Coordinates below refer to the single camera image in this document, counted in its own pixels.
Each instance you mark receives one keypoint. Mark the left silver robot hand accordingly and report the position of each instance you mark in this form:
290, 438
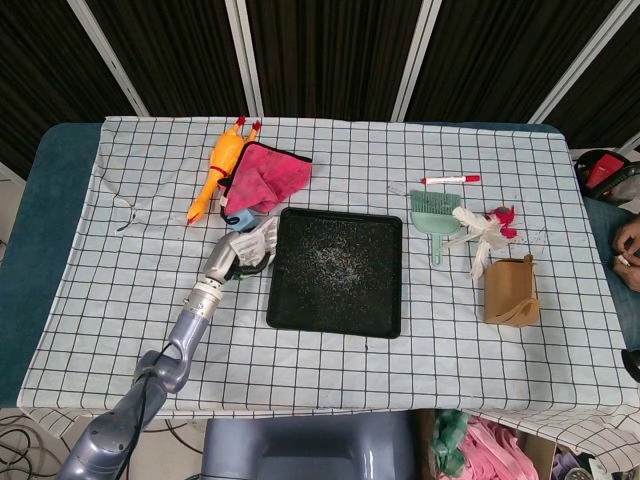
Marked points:
219, 260

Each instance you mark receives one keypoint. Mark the person left hand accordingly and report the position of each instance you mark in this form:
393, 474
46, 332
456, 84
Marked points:
632, 277

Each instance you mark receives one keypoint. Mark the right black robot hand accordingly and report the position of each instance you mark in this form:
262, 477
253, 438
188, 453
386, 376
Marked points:
634, 370

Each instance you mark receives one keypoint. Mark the person right hand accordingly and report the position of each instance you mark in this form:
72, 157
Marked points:
629, 237

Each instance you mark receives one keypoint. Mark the small white item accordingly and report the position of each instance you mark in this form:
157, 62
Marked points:
625, 260

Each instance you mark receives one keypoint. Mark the white packet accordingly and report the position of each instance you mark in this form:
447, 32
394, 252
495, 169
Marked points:
252, 245

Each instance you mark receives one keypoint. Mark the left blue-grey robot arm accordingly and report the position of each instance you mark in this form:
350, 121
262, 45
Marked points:
187, 330

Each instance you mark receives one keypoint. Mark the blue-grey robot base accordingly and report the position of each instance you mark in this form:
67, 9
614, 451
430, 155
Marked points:
310, 445

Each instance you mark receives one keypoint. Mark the black baking tray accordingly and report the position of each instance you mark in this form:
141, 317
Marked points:
335, 280

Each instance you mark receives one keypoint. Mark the teal hand brush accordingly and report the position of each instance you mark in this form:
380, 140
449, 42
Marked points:
435, 222

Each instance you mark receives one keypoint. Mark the blue jeans leg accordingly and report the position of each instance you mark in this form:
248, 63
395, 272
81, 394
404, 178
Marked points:
607, 225

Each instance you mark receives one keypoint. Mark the small blue box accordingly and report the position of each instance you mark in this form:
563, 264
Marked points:
246, 220

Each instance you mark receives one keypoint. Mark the pink microfibre cloth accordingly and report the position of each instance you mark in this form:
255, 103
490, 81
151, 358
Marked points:
265, 175

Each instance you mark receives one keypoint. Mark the white checkered tablecloth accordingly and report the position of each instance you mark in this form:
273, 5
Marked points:
125, 300

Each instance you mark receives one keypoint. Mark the yellow rubber chicken toy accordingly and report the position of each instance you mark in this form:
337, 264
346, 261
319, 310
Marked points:
225, 152

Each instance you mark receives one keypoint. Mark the brown cardboard box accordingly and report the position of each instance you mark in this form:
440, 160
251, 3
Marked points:
537, 455

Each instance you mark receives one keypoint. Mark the white pink feather toy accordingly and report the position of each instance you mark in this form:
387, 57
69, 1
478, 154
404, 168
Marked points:
487, 232

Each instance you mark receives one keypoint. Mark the dark partition panel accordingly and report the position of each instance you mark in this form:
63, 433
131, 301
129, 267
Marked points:
40, 75
500, 55
175, 55
330, 55
610, 85

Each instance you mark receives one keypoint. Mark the pink ribbon bundle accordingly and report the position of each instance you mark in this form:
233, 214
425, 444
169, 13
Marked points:
500, 450

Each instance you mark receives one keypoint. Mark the teal table pad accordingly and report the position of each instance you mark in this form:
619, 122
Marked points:
45, 225

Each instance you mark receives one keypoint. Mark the red white marker pen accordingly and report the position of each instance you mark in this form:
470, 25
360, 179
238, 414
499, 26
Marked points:
450, 179

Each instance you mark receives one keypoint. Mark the green ribbon bundle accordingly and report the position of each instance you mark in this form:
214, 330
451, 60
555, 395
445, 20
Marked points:
450, 440

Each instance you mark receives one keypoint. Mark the white partition post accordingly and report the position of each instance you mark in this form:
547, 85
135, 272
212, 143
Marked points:
245, 55
580, 60
417, 55
107, 55

